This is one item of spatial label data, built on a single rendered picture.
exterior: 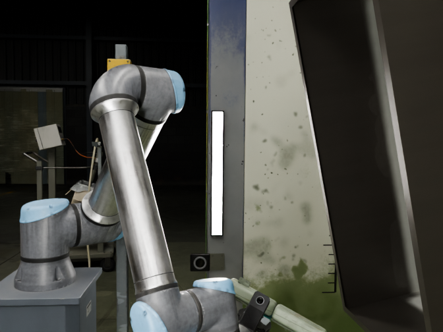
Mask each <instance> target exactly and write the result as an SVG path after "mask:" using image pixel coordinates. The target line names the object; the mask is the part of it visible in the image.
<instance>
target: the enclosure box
mask: <svg viewBox="0 0 443 332"><path fill-rule="evenodd" d="M289 8H290V13H291V19H292V24H293V31H294V35H295V42H296V46H297V53H298V57H299V64H300V68H301V75H302V79H303V86H304V91H305V97H306V102H307V109H308V113H309V120H310V127H311V131H312V138H313V142H314V149H315V153H316V160H317V164H318V171H319V175H320V182H321V187H322V193H323V198H324V205H325V209H326V216H327V220H328V227H329V231H330V238H331V242H332V249H333V253H334V260H335V265H336V271H337V276H338V283H339V287H340V294H341V301H342V305H343V310H344V311H345V312H346V313H347V314H348V315H349V316H350V317H351V318H352V319H353V320H354V321H355V322H356V323H357V324H358V325H359V326H360V327H361V328H362V329H363V330H364V331H365V332H443V0H290V2H289Z"/></svg>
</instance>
